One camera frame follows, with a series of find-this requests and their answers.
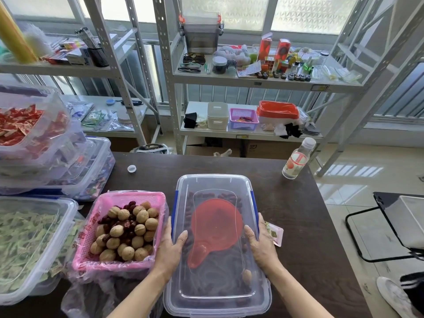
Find small pink snack packet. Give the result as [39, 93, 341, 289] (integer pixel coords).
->
[264, 221, 284, 247]

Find white fluffy duster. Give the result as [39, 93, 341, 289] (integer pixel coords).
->
[23, 24, 54, 59]

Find person's left hand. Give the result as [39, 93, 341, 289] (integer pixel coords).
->
[153, 216, 188, 279]

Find clear box of red packets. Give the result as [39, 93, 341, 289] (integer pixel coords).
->
[0, 92, 72, 160]

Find red plastic scoop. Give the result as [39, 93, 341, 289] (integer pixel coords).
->
[187, 198, 244, 269]

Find row of small toy cars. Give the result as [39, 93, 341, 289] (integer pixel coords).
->
[256, 72, 312, 82]

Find grey cloth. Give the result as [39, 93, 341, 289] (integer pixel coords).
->
[301, 122, 321, 136]

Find purple plastic basket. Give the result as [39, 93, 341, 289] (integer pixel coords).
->
[229, 108, 259, 131]

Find black pen cup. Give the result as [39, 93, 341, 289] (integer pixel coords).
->
[87, 46, 109, 68]

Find person's right forearm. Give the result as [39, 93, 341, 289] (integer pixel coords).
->
[264, 261, 334, 318]

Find heap of basket dates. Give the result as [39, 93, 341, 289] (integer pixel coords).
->
[98, 201, 138, 247]

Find tall red gift box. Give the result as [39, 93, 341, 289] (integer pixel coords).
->
[257, 32, 273, 62]

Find pile of walnuts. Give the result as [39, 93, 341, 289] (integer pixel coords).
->
[90, 201, 159, 262]

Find red lidded clear container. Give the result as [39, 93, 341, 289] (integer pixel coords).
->
[256, 100, 301, 128]

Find black frame chair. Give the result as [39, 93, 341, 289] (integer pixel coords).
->
[345, 191, 424, 263]

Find crumpled black cloth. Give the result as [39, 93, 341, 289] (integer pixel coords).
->
[280, 123, 303, 140]

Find short red gift box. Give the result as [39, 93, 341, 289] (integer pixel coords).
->
[274, 38, 292, 62]

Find person's right hand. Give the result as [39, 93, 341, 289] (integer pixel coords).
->
[244, 213, 282, 272]

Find brown cardboard box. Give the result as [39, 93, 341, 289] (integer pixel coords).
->
[185, 137, 243, 158]
[244, 140, 301, 160]

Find clear plastic drink bottle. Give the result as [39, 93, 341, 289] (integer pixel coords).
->
[282, 137, 317, 180]

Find white plush toy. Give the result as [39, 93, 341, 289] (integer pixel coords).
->
[213, 45, 252, 67]

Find clear box of green packets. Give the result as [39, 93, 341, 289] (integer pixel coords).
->
[0, 196, 79, 306]

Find pile of colourful small boxes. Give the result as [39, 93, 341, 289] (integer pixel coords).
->
[40, 33, 119, 66]

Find clear container orange clips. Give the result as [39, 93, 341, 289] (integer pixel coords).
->
[178, 11, 225, 55]

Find person's black striped trouser leg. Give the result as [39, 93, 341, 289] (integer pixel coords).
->
[399, 271, 424, 316]

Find bundle of pens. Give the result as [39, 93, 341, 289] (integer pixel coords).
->
[75, 27, 100, 49]

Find clear lidded box blue latches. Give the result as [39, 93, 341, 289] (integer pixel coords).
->
[163, 174, 272, 318]

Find black lidded jar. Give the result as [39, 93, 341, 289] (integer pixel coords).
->
[212, 56, 228, 75]

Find white lidded container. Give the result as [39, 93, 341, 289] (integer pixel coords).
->
[207, 102, 230, 130]

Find pile of clear packets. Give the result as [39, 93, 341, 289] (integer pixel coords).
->
[66, 101, 134, 132]

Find printed paper card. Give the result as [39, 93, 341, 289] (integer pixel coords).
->
[237, 61, 262, 78]

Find large clear box mixed candies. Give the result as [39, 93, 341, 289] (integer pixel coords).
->
[0, 136, 116, 202]

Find person's left forearm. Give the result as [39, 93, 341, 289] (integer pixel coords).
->
[107, 268, 174, 318]

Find grey metal shelf rack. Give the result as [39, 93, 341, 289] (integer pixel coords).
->
[0, 0, 162, 147]
[310, 0, 424, 177]
[153, 0, 381, 156]

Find pile of boxed red dates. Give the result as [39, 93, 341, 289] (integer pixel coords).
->
[180, 191, 256, 297]

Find person's white shoe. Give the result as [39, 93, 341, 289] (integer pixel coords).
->
[376, 277, 415, 318]

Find pink plastic basket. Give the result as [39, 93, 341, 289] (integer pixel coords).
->
[72, 191, 166, 274]

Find yellow roll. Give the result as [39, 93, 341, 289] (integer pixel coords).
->
[0, 0, 38, 64]

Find clear plastic bags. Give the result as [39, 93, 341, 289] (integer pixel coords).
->
[311, 64, 363, 84]

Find dark sunglasses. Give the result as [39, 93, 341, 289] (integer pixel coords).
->
[182, 52, 206, 65]

